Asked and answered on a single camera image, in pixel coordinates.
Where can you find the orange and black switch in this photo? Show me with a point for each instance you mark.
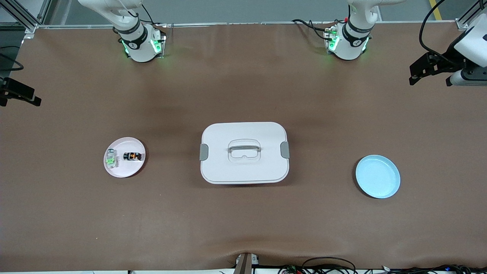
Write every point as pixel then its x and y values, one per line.
pixel 132 156

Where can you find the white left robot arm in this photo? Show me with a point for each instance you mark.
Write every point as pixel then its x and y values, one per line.
pixel 352 38

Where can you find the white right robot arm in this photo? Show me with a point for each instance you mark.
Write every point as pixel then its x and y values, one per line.
pixel 137 42

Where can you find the light blue round plate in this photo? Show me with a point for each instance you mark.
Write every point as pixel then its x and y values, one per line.
pixel 380 179

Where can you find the pink round plate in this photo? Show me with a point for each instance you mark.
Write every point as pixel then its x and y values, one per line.
pixel 129 169

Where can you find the white lidded storage box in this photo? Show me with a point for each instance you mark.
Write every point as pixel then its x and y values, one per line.
pixel 243 167

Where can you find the brown table mat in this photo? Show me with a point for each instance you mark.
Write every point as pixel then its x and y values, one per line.
pixel 243 220

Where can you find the aluminium frame post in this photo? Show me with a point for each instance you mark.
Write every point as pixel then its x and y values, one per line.
pixel 31 28
pixel 462 23

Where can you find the green and white switch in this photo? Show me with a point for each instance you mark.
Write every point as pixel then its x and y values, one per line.
pixel 111 160

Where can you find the metal table edge rail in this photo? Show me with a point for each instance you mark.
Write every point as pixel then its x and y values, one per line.
pixel 247 23

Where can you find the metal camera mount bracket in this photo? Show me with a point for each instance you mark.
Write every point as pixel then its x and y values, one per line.
pixel 245 264

